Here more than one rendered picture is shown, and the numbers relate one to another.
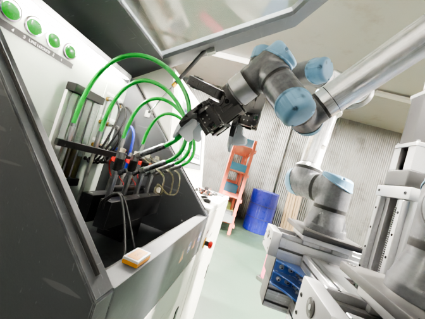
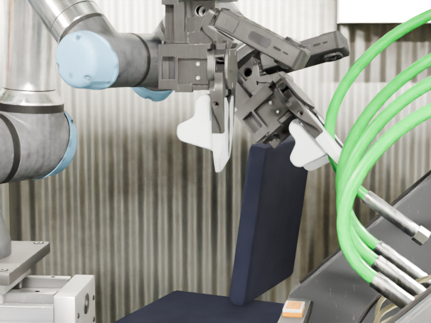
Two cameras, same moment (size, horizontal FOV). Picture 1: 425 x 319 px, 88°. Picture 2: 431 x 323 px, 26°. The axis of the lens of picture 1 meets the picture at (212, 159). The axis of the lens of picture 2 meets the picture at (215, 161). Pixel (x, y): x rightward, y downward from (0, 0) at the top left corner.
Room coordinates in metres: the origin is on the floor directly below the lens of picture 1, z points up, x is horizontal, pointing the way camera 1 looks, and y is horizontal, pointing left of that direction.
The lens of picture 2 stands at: (1.83, -0.07, 1.37)
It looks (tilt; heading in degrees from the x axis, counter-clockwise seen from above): 7 degrees down; 179
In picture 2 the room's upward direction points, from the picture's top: straight up
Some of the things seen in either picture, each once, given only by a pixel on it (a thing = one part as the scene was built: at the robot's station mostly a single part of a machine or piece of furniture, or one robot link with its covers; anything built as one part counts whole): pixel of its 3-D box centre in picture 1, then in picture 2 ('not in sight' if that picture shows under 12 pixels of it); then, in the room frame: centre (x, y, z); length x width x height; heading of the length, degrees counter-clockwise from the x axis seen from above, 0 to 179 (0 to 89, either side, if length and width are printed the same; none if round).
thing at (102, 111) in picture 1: (109, 123); not in sight; (0.97, 0.48, 1.20); 0.13 x 0.03 x 0.31; 168
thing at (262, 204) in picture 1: (262, 209); not in sight; (5.66, -1.57, 0.49); 1.28 x 0.79 x 0.97; 174
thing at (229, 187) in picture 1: (232, 180); not in sight; (5.33, -0.61, 0.98); 2.15 x 0.57 x 1.95; 174
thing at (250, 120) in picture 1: (248, 110); (201, 42); (0.73, -0.07, 1.37); 0.09 x 0.08 x 0.12; 78
